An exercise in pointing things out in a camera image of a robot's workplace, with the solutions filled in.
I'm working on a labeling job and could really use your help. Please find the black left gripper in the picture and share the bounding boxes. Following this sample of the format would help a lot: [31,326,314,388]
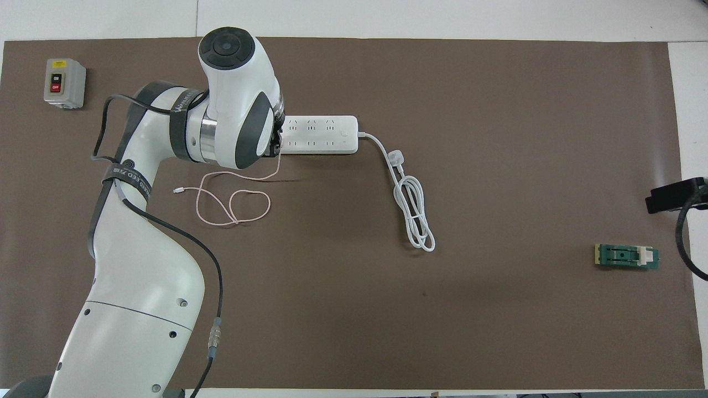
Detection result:
[271,119,285,160]

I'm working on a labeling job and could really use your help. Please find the white power strip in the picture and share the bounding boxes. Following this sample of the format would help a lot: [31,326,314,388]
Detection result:
[279,115,360,155]

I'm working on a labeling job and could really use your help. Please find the brown paper mat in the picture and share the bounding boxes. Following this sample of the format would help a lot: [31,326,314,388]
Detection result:
[0,36,707,391]

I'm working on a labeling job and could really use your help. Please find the white power strip cord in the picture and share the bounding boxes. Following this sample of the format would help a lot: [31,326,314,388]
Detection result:
[357,131,436,253]

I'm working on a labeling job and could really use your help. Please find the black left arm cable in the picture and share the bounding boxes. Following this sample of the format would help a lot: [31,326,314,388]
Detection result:
[88,91,225,398]

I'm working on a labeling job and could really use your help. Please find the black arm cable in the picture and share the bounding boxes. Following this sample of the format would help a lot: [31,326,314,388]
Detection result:
[675,191,708,282]
[88,91,225,398]

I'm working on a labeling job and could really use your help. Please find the grey on-off switch box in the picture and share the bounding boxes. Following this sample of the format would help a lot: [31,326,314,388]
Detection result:
[44,58,87,109]

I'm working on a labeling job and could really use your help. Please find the green knife switch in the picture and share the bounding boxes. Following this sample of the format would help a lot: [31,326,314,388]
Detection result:
[595,243,660,271]

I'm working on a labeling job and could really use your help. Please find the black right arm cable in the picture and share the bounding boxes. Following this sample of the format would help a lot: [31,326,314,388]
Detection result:
[675,191,708,282]

